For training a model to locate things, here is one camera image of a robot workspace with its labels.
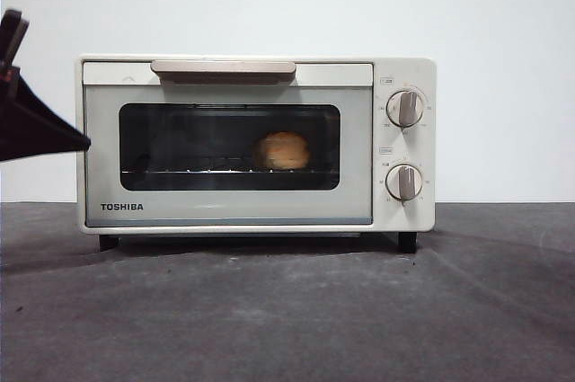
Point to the golden bread loaf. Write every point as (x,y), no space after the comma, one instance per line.
(283,150)

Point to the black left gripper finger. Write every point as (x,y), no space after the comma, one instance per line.
(36,126)

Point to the glass oven door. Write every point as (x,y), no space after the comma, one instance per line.
(224,206)

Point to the white toaster oven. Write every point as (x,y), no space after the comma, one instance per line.
(413,72)

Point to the beige oven knob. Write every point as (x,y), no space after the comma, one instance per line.
(404,182)
(405,109)

